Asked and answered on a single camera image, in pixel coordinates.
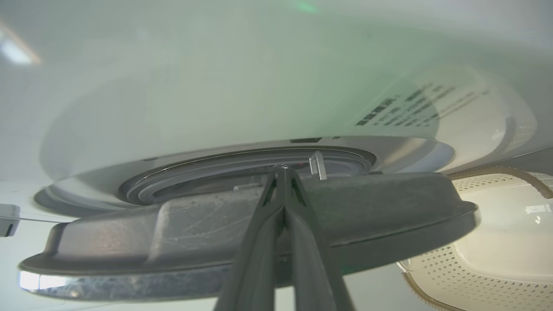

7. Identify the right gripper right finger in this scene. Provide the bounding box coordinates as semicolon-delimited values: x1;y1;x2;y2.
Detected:
284;168;356;311

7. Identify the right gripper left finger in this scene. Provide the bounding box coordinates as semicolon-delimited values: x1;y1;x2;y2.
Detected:
215;168;286;311

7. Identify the black glass washing machine door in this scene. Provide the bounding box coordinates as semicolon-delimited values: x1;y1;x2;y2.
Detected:
18;151;481;301

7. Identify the grey rubber door gasket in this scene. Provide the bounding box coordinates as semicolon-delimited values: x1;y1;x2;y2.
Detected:
119;147;376;206

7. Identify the white front-load washing machine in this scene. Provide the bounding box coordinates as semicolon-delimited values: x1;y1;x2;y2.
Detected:
0;0;553;216

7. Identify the cream perforated laundry basket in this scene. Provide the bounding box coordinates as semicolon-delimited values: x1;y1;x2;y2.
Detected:
397;166;553;311

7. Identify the black printed text label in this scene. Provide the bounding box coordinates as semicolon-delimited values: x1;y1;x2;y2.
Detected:
354;82;491;128

